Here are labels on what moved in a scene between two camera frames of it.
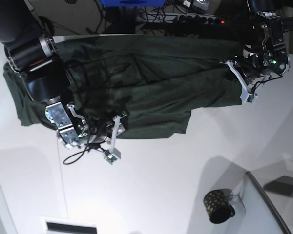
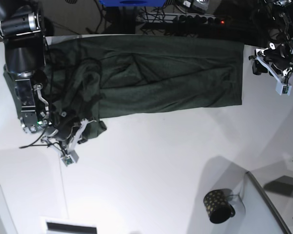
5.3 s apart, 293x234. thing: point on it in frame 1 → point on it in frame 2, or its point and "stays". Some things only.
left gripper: [102, 131] → [64, 125]
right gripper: [250, 68] → [282, 58]
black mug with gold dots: [219, 209] stays
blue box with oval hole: [133, 3] stays
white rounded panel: [2, 221] stays
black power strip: [180, 19] stays
